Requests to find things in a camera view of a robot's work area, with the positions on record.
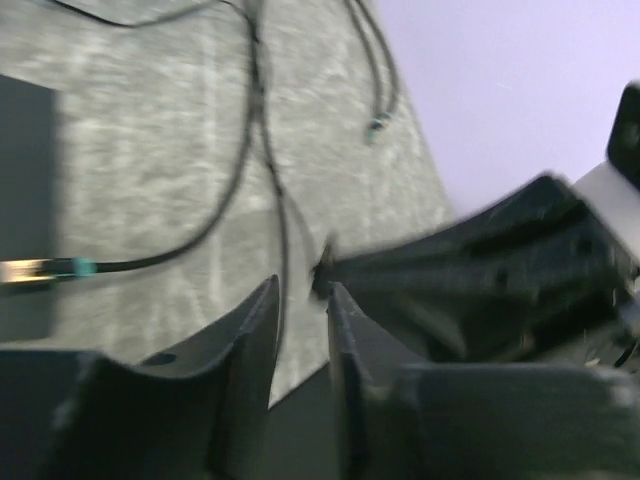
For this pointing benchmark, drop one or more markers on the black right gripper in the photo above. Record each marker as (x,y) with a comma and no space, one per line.
(519,277)

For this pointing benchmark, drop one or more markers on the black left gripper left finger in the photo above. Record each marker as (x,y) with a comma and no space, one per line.
(196,410)

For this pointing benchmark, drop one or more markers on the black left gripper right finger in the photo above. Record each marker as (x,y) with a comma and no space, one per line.
(401,417)

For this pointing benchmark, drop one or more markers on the black patch cable teal plug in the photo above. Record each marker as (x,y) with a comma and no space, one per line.
(27,272)

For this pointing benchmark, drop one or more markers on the black switch box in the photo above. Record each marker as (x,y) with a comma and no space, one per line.
(28,223)

